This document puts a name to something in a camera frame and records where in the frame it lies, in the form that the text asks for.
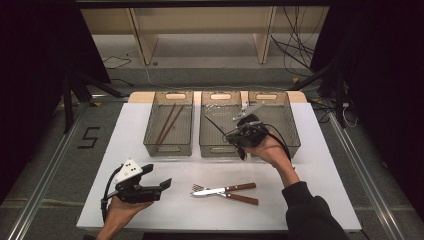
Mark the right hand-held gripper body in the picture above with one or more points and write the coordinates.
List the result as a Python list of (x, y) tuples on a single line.
[(251, 131)]

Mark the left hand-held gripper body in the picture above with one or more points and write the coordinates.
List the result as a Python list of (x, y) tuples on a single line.
[(133, 193)]

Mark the smoky clear plastic bin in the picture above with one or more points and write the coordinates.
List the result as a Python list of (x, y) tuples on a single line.
[(170, 126), (216, 140), (283, 116)]

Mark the metal spoon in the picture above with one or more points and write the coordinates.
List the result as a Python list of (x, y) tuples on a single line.
[(215, 125)]

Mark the brown wooden chopstick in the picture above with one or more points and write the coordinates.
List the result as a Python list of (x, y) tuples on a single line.
[(166, 123), (171, 125)]

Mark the person's left hand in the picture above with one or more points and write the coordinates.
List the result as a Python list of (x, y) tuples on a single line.
[(121, 211)]

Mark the person's right hand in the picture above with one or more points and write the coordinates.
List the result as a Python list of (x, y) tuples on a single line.
[(270, 153)]

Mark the white table cover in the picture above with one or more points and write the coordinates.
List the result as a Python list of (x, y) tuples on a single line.
[(213, 216)]

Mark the black metal stand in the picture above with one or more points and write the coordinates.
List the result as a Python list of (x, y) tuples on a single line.
[(68, 103), (338, 93)]

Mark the beige wooden shelf unit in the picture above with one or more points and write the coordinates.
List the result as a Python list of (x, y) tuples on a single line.
[(146, 43)]

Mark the black curtain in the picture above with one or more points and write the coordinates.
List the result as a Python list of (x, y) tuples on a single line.
[(383, 83), (36, 66)]

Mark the aluminium floor rail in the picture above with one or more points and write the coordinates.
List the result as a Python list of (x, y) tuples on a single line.
[(40, 190), (363, 176)]

